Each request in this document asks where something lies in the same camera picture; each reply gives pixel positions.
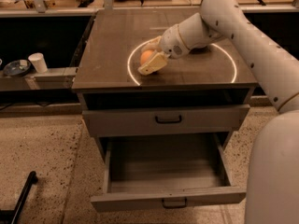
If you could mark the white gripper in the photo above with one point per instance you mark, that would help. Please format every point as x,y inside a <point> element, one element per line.
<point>171,43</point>

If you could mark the orange fruit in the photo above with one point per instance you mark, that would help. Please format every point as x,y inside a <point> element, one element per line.
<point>145,56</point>

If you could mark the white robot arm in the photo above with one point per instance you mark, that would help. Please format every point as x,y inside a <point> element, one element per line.
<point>273,183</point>

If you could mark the grey upper drawer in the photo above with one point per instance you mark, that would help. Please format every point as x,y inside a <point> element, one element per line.
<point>156,121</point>

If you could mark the grey drawer cabinet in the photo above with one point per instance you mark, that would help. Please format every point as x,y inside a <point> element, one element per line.
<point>108,78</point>

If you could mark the grey open middle drawer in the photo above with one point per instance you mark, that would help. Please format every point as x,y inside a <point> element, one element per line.
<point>165,172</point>

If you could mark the white paper cup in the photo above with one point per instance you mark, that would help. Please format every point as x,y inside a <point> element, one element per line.
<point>38,61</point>

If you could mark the black metal bar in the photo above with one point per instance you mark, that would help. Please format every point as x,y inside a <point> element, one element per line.
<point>12,216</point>

